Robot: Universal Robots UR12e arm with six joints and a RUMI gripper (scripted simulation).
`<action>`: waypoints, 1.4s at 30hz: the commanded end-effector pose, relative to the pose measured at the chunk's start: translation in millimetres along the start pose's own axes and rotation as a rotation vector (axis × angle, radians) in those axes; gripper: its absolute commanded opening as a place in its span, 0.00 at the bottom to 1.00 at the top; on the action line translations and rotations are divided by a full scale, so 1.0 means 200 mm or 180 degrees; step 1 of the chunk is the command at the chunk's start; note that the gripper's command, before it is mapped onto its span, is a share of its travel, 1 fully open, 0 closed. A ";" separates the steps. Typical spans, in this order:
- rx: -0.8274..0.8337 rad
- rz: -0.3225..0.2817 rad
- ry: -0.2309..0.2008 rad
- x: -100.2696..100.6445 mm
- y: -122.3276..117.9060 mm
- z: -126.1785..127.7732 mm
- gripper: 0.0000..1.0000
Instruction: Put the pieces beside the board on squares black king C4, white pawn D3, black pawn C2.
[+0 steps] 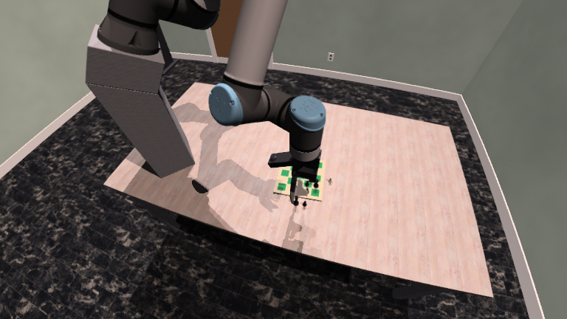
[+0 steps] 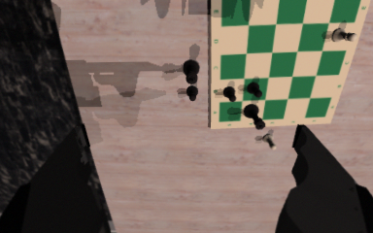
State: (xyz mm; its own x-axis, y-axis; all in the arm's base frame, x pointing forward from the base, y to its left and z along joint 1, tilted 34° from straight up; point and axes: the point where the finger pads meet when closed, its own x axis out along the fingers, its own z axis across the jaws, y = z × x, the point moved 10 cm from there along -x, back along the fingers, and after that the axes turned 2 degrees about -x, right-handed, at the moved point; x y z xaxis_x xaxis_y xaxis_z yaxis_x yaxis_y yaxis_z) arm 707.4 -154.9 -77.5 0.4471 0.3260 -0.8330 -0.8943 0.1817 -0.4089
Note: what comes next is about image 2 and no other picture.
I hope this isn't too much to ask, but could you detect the white pawn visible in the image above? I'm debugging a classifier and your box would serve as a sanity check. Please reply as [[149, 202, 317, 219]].
[[263, 134, 277, 150], [332, 28, 357, 43]]

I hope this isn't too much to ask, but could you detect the green and cream chessboard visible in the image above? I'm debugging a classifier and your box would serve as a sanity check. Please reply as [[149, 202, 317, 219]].
[[211, 0, 371, 129]]

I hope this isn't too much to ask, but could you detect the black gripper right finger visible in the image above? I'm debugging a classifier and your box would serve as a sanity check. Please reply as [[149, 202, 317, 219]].
[[275, 124, 373, 233]]

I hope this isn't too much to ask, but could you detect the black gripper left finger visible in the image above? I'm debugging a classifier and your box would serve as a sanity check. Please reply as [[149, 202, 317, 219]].
[[0, 123, 111, 233]]

